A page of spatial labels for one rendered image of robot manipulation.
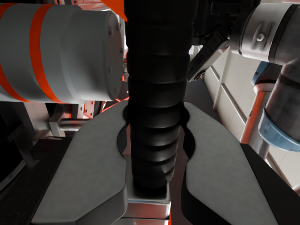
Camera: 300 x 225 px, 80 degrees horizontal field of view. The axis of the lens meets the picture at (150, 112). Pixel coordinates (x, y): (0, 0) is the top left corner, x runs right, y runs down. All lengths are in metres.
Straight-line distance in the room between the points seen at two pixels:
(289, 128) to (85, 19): 0.31
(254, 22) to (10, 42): 0.30
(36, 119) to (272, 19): 0.39
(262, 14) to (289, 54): 0.06
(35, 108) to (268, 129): 0.39
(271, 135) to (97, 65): 0.27
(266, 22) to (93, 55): 0.22
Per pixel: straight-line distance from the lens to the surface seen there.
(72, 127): 0.40
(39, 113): 0.39
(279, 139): 0.33
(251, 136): 0.66
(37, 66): 0.26
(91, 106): 0.63
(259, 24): 0.30
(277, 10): 0.31
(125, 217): 0.17
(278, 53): 0.30
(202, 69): 0.38
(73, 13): 0.28
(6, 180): 0.48
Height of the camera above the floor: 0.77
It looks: 33 degrees up
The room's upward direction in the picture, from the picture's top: 178 degrees counter-clockwise
